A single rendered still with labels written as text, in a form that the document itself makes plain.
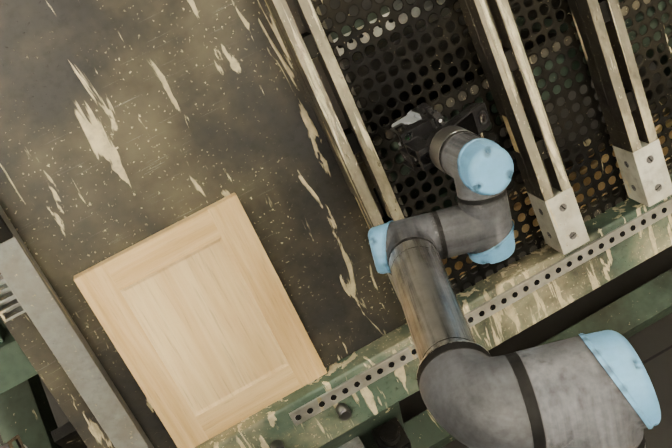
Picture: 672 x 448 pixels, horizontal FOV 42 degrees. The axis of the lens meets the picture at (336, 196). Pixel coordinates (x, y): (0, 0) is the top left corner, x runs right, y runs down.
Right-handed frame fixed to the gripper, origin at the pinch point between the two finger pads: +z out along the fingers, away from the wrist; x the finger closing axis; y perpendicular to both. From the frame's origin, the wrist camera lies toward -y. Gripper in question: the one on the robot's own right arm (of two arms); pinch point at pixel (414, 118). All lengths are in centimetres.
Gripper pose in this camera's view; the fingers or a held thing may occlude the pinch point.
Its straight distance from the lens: 159.7
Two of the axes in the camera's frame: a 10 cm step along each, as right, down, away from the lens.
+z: -2.9, -2.7, 9.2
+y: -8.8, 4.5, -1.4
